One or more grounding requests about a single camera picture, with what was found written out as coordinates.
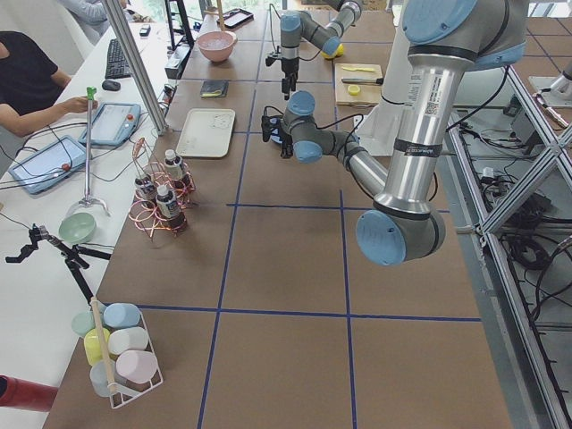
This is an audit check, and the wooden cutting board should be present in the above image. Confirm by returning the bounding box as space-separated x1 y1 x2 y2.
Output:
334 63 383 106

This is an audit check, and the black keyboard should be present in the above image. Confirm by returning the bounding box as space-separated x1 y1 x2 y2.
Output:
105 38 130 80

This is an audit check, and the seated person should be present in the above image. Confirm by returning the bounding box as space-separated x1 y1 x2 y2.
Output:
1 30 88 137

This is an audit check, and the tea bottle white cap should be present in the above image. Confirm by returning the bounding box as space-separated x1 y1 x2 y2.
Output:
164 149 185 189

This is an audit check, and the lemon half slice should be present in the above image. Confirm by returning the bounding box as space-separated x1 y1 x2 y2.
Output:
347 84 361 97

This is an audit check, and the white plastic cup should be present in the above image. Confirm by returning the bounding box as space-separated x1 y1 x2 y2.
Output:
108 326 149 356

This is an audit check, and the grey yellow folded cloth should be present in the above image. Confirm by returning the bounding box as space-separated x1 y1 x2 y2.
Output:
200 80 229 98

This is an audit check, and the black computer mouse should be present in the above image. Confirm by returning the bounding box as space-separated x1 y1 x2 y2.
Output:
102 80 122 92

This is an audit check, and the black tripod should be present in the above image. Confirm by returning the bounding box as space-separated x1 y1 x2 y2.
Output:
4 223 113 309

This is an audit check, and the blue plastic cup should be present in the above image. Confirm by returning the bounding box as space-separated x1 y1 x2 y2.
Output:
103 303 141 329

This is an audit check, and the teach pendant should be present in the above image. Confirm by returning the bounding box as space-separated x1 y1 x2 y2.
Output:
91 103 141 147
8 136 87 195

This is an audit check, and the white wire cup rack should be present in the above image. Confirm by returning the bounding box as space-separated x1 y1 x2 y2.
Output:
83 298 164 409

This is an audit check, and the yellow plastic knife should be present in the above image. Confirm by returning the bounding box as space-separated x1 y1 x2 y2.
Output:
341 66 376 73

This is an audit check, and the aluminium frame post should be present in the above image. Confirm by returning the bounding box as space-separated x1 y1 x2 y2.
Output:
102 0 168 136

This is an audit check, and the copper wire bottle rack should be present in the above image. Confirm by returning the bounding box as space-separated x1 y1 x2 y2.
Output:
129 138 196 237

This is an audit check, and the cream bear tray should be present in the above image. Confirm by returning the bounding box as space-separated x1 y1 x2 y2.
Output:
175 108 235 158

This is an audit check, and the steel muddler black tip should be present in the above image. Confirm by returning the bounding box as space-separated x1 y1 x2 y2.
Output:
341 78 383 86

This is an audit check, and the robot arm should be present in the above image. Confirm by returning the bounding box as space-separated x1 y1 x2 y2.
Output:
261 1 528 265
265 0 363 100

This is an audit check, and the green bowl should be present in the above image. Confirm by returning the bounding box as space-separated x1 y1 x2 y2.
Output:
58 213 97 245

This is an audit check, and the yellow plastic cup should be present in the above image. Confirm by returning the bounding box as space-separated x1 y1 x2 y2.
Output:
83 328 103 366

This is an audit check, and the pink bowl of ice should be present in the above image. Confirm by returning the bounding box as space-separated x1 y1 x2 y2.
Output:
197 31 238 63

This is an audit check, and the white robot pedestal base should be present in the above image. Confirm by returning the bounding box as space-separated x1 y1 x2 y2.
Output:
357 0 412 156

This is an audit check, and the pink plastic cup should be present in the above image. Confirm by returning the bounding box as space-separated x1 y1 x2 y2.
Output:
115 349 158 384

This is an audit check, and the teach pendant far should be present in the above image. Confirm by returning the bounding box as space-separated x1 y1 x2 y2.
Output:
91 103 141 147

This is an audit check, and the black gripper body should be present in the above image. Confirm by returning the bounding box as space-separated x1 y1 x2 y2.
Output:
265 51 299 81
261 114 293 157

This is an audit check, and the reacher grabber stick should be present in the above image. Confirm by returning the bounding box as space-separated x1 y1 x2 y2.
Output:
65 87 111 219

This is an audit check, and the red bottle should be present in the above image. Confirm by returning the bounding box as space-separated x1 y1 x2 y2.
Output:
1 375 58 412

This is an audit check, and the round yellow lemon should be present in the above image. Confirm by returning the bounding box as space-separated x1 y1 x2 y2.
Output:
320 51 338 60

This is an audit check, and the teach pendant near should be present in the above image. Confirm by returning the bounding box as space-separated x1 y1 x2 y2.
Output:
8 136 87 195

